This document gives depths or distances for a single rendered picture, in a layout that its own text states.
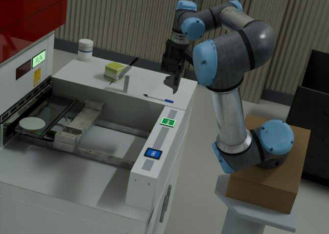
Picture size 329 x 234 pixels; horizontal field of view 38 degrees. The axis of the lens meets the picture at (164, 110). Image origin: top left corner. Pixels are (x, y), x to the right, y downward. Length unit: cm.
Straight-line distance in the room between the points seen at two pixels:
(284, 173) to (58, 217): 82
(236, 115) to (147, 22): 347
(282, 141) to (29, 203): 89
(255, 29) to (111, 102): 100
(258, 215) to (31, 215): 81
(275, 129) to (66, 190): 75
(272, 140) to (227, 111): 24
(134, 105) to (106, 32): 292
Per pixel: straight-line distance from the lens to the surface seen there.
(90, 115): 208
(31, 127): 192
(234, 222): 192
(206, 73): 126
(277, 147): 158
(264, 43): 129
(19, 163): 185
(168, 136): 184
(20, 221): 182
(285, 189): 180
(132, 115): 214
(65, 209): 171
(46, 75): 214
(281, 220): 181
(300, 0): 462
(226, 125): 145
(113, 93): 212
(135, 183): 163
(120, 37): 495
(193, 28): 163
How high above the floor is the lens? 186
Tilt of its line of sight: 26 degrees down
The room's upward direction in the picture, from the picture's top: 11 degrees clockwise
